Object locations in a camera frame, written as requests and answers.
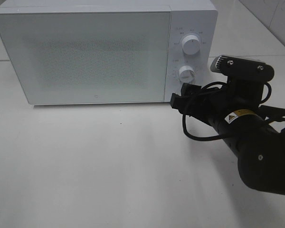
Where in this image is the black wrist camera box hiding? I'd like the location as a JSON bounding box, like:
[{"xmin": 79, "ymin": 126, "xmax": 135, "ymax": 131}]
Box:
[{"xmin": 210, "ymin": 55, "xmax": 275, "ymax": 83}]

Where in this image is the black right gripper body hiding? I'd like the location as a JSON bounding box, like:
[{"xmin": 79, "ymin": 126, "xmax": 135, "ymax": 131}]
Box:
[{"xmin": 179, "ymin": 83, "xmax": 238, "ymax": 126}]

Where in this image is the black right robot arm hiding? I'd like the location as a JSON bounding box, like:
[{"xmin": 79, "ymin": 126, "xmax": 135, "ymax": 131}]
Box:
[{"xmin": 170, "ymin": 82, "xmax": 285, "ymax": 195}]

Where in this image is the white microwave oven body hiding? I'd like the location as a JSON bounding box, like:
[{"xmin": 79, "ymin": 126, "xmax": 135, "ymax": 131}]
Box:
[{"xmin": 0, "ymin": 0, "xmax": 218, "ymax": 104}]

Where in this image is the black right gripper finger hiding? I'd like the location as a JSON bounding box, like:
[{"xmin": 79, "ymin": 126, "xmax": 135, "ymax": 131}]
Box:
[{"xmin": 170, "ymin": 93, "xmax": 182, "ymax": 110}]

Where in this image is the white dial knob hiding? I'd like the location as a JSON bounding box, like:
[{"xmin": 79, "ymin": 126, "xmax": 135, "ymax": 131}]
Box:
[
  {"xmin": 181, "ymin": 34, "xmax": 201, "ymax": 55},
  {"xmin": 179, "ymin": 65, "xmax": 195, "ymax": 83}
]

